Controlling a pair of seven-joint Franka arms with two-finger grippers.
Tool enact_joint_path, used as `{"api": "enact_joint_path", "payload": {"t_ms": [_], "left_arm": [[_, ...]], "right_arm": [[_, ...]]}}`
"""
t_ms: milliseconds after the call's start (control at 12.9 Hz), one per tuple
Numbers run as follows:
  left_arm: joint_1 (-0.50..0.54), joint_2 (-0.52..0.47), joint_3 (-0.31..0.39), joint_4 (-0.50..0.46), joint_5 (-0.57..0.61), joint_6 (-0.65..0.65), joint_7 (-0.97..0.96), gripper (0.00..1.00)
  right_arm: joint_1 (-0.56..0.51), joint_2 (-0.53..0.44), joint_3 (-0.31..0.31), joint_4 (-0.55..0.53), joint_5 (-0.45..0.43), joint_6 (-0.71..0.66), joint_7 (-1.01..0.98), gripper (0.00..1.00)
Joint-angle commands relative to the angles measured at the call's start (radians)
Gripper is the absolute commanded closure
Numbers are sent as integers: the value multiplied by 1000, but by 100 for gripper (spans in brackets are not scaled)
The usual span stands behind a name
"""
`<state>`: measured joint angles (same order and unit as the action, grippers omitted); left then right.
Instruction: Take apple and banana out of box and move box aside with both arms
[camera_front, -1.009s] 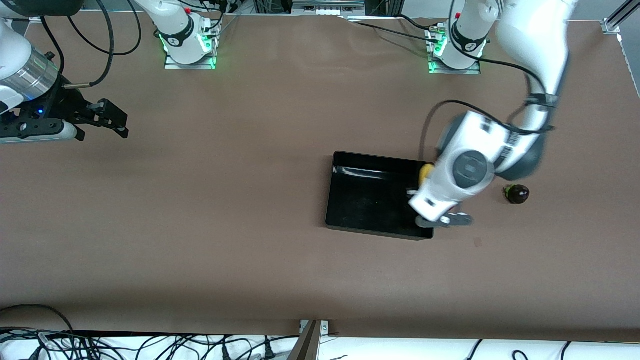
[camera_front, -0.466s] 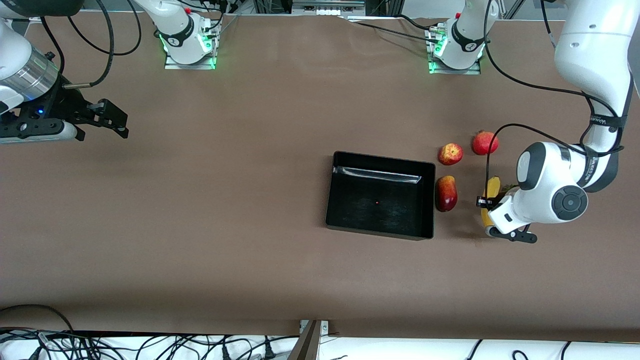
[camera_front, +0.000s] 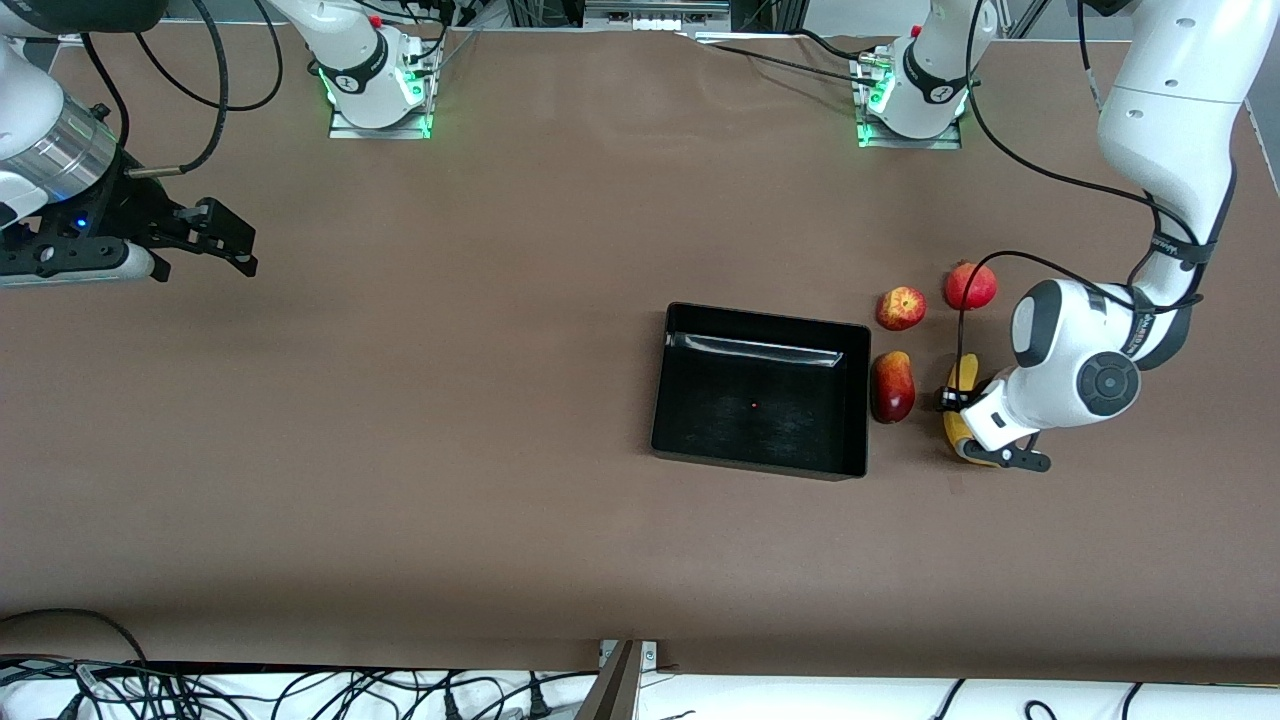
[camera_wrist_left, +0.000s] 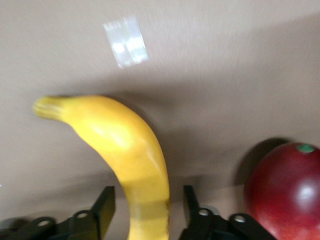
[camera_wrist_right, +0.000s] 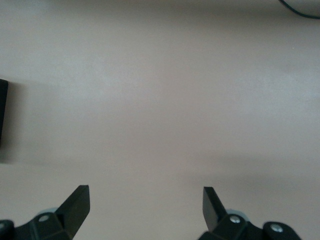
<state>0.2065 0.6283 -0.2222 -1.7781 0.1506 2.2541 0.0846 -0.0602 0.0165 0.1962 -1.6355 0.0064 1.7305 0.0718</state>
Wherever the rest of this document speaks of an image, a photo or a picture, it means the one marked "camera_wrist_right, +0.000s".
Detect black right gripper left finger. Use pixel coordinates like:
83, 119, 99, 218
0, 185, 91, 240

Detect black plastic box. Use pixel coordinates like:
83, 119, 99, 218
0, 78, 9, 148

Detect black curved floor cable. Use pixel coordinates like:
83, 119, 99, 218
278, 0, 320, 20

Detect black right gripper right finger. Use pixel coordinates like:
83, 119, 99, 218
198, 186, 301, 240

